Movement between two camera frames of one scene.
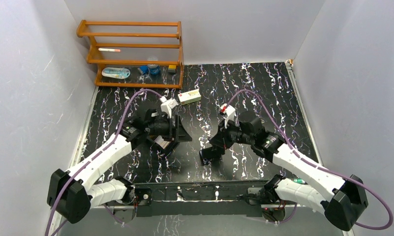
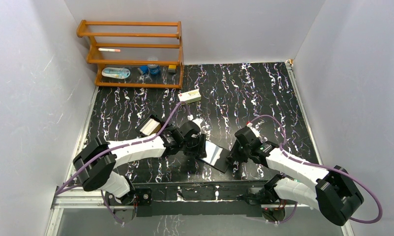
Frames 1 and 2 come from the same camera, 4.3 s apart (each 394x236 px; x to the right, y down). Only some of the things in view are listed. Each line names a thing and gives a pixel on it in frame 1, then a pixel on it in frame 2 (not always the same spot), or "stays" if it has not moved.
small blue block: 144,69 stays
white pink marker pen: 108,49 stays
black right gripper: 221,138 -> 234,155
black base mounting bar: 202,199 stays
